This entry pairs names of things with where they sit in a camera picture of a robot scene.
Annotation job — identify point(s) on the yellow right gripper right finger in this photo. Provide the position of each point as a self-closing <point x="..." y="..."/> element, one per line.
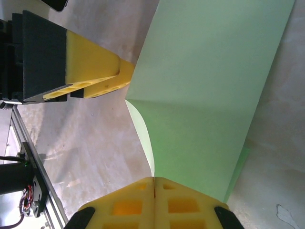
<point x="183" y="207"/>

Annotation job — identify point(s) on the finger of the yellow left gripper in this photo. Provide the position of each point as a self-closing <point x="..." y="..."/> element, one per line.
<point x="83" y="59"/>
<point x="124" y="76"/>

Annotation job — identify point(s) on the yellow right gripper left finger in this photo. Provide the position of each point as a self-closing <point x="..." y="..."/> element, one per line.
<point x="128" y="207"/>

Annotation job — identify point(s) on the light green paper sheet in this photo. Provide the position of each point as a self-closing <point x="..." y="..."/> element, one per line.
<point x="202" y="95"/>

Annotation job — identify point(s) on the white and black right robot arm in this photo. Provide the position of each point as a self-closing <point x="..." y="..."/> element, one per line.
<point x="14" y="176"/>

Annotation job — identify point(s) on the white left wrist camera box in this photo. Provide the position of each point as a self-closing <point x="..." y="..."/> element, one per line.
<point x="56" y="4"/>

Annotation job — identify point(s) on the wide aluminium mounting rail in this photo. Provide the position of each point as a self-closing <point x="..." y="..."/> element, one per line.
<point x="23" y="133"/>

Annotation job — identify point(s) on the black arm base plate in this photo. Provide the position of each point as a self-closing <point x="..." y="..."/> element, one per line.
<point x="38" y="188"/>

